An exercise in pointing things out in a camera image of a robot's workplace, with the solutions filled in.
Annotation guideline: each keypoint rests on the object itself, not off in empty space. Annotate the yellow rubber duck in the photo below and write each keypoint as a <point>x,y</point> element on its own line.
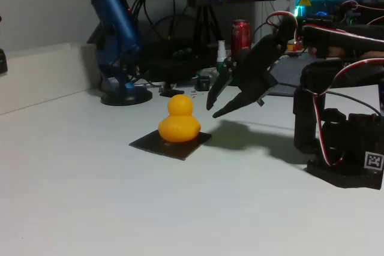
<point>178,127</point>

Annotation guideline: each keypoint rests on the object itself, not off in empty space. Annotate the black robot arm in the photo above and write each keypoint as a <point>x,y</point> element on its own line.
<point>339,37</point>

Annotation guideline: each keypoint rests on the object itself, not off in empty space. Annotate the black square board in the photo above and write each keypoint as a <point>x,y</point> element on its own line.
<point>183,149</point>

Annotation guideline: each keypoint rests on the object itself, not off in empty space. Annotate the person's gripping hand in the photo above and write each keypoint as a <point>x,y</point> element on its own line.
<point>336,52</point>

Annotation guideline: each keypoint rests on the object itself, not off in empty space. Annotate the person's resting hand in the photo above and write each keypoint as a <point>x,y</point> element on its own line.
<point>373,55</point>

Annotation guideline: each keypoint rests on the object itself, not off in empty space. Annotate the white spray bottle green label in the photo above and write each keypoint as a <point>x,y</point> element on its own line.
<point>221,55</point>

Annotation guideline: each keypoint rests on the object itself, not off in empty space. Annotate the small black cube charger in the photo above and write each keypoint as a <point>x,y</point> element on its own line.
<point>203,83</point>

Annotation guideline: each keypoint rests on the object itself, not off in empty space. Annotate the grey desk mat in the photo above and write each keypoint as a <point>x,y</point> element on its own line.
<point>288,70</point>

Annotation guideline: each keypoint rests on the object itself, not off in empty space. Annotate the red cola can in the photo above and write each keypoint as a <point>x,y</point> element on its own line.
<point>240,37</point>

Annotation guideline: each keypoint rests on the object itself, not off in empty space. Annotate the yellow red hand tool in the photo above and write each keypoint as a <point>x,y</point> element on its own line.
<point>294,47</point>

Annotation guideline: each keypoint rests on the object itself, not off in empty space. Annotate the small black flat stand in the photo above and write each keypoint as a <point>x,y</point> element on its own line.
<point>171,93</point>

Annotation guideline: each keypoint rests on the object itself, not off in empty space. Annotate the black tripod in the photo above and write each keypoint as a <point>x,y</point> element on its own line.
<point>205,19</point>

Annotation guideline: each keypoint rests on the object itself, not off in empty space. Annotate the lit box with warning sticker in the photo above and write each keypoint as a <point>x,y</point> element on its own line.
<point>318,1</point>

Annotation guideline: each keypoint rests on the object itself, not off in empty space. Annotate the blue desk microphone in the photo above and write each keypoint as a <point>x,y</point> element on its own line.
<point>117,19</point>

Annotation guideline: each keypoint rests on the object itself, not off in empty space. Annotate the white fiducial marker sticker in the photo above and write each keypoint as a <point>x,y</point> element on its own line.
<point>373,160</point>

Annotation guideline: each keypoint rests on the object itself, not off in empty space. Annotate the white low ledge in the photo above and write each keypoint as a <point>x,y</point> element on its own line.
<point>45,73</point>

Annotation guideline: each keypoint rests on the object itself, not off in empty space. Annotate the small black device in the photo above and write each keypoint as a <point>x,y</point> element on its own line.
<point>3,61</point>

